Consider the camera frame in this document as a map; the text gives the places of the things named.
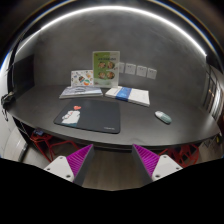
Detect red stool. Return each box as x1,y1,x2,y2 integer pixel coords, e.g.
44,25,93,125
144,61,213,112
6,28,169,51
159,144,199,168
30,129,79,162

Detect white green computer mouse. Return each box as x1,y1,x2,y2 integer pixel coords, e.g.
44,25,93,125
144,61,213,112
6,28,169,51
155,111,172,124

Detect curved ceiling light strip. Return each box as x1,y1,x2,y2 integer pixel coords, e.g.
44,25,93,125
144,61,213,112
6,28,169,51
18,5,207,57

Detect white book with blue band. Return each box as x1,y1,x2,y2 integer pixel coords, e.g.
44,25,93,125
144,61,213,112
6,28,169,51
105,86,150,107

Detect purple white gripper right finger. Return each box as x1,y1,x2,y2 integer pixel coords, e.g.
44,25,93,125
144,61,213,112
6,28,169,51
132,144,182,185

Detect red stool left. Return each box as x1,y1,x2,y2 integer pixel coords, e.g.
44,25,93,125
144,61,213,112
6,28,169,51
30,129,79,162

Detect white colourful standing card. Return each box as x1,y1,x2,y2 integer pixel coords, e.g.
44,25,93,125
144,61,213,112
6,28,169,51
71,70,93,87

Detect green standing picture book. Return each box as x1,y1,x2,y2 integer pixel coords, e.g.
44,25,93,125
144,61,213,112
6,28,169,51
93,51,120,88

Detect black monitor screen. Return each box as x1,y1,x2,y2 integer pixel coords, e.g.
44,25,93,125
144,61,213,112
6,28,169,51
12,55,35,98

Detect black mouse pad with print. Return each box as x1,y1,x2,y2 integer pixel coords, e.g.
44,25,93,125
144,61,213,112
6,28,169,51
54,98,120,134

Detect red stool right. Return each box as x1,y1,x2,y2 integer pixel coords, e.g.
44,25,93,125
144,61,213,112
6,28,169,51
159,144,199,168

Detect white wall socket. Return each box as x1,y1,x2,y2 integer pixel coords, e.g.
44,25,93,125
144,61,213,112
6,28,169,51
136,66,147,77
125,63,136,75
119,62,125,73
147,68,157,79

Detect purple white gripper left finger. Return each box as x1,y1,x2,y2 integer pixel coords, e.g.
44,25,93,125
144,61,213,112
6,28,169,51
44,145,94,186

